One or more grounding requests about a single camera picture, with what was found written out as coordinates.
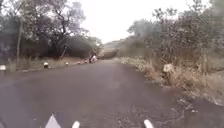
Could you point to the distant hill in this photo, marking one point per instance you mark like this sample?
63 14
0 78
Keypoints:
111 45

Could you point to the person on motorbike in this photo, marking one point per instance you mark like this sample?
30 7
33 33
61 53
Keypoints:
93 58

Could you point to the grey asphalt road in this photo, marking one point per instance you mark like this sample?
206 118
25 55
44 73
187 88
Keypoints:
96 93

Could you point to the pale roadside marker stone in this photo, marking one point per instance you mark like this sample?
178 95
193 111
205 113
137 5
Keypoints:
168 68

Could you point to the row of white marker stones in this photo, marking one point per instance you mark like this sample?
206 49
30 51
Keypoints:
46 65

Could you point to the robot's own part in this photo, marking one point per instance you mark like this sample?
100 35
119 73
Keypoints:
148 124
76 125

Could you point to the row of trees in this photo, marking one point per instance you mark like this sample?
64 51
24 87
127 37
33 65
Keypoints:
50 30
180 36

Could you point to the dry grass verge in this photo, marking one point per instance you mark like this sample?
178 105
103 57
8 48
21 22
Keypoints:
190 78
30 63

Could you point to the pole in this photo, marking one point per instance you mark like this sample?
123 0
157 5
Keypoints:
19 43

